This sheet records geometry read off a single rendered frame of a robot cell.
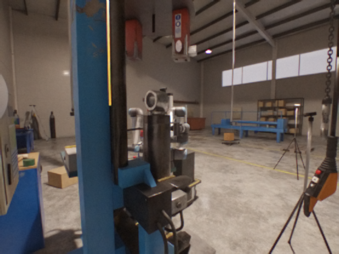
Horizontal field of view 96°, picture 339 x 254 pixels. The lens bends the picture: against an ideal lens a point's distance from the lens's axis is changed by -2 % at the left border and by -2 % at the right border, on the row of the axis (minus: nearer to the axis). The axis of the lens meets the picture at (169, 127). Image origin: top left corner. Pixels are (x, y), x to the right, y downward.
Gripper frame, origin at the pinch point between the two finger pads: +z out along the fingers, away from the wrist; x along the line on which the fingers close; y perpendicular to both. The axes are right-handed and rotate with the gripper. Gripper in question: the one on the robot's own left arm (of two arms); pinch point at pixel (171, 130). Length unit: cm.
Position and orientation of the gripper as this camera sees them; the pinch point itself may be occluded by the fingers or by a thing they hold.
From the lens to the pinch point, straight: 143.2
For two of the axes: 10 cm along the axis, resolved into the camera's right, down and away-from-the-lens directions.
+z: -5.0, 0.8, -8.6
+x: 0.0, 10.0, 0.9
